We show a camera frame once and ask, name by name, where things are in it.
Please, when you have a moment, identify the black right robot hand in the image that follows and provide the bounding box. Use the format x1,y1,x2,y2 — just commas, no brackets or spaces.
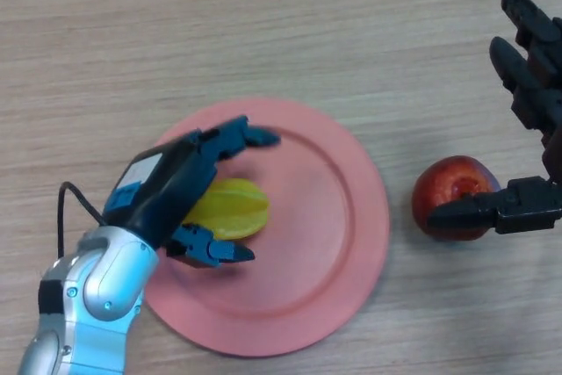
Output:
426,0,562,235

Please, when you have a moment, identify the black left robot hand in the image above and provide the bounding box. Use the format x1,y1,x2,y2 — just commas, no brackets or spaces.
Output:
103,115,282,270

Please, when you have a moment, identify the yellow starfruit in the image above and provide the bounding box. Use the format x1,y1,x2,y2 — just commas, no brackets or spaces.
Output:
182,177,270,241

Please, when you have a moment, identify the pink round plate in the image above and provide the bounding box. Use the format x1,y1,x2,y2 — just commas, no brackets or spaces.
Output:
142,97,391,357

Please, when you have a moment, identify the red apple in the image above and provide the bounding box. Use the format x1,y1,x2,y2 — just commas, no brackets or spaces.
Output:
411,155,501,242

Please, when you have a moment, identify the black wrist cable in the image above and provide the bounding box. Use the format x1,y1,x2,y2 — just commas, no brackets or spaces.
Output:
56,181,109,258

